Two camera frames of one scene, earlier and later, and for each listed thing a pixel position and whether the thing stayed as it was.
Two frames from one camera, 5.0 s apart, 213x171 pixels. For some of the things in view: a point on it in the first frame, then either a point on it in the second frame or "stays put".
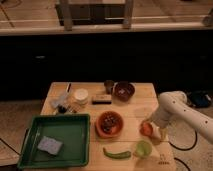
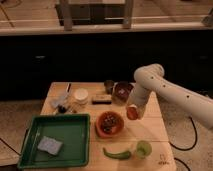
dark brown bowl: [123, 91] stays put
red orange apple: [146, 129] → [132, 113]
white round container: [81, 96] stays put
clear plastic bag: [58, 98] stays put
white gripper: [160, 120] → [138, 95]
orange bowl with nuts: [109, 124] stays put
